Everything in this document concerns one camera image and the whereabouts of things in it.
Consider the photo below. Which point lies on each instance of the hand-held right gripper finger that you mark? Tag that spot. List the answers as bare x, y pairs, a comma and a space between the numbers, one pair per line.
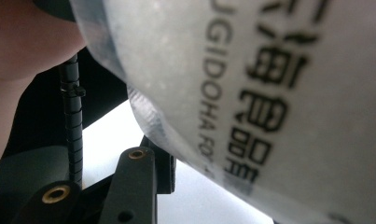
166, 174

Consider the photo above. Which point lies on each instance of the red and white pouch bag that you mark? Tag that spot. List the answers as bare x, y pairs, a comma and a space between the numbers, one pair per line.
269, 102

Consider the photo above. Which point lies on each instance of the white paper sheet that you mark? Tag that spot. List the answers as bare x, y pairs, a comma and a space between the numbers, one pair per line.
114, 140

